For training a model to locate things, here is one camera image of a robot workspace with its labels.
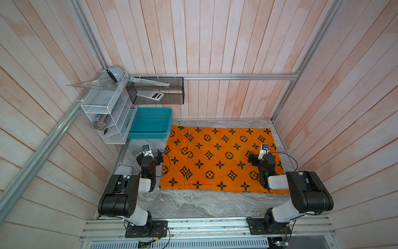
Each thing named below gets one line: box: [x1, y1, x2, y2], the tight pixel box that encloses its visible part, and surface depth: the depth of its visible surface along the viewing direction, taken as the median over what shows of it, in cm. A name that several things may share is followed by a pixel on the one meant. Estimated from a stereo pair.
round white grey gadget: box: [106, 65, 124, 83], surface depth 85 cm
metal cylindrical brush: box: [92, 114, 107, 131], surface depth 79 cm
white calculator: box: [136, 90, 165, 102], surface depth 100 cm
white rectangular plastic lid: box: [114, 164, 134, 177], surface depth 95 cm
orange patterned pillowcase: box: [159, 125, 287, 194], surface depth 100 cm
